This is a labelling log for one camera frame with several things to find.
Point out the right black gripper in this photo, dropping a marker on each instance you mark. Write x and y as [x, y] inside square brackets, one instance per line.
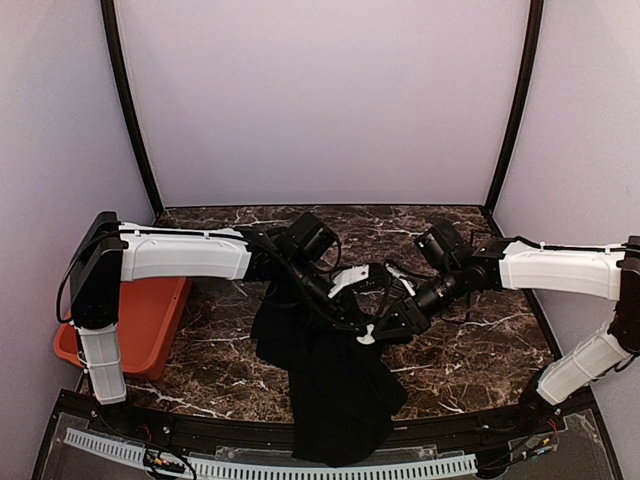
[413, 318]

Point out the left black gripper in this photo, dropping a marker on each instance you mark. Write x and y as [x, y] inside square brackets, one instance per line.
[344, 307]

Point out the black t-shirt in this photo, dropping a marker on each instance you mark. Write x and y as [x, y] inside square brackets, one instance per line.
[327, 370]

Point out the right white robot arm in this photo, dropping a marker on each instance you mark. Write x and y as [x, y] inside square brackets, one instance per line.
[610, 272]

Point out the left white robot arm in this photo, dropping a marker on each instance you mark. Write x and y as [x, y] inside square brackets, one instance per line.
[113, 252]

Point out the orange plastic bin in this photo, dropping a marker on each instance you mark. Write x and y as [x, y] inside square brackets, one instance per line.
[149, 314]

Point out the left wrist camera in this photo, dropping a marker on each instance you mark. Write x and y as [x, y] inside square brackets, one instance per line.
[361, 278]

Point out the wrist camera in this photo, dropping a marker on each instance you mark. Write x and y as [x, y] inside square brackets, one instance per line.
[361, 278]
[401, 280]

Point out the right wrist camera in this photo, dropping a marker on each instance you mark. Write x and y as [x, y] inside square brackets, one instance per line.
[401, 280]

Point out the black front rail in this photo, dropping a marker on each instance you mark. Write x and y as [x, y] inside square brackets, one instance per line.
[479, 431]

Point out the right black frame post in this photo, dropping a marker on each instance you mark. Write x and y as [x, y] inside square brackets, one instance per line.
[521, 90]

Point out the black frame post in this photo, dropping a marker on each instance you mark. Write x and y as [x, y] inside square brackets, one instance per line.
[521, 90]
[127, 104]

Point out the left black frame post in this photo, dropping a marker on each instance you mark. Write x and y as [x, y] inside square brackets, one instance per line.
[127, 104]

